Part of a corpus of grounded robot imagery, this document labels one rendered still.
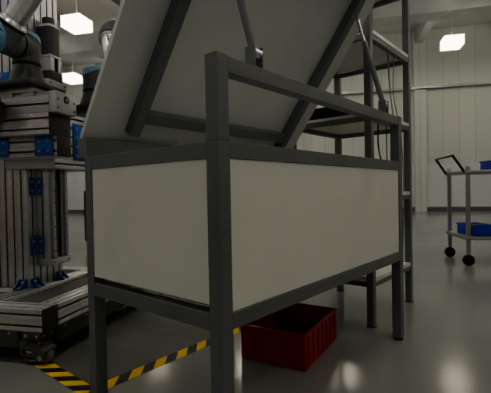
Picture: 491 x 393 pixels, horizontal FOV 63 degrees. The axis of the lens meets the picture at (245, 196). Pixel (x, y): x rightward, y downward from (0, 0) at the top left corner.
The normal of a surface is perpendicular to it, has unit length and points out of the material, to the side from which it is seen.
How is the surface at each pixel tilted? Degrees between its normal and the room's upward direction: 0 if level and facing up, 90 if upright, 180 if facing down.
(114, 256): 90
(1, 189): 90
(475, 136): 90
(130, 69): 126
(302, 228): 90
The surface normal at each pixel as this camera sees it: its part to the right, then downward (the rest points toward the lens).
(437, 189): -0.23, 0.02
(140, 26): 0.63, 0.59
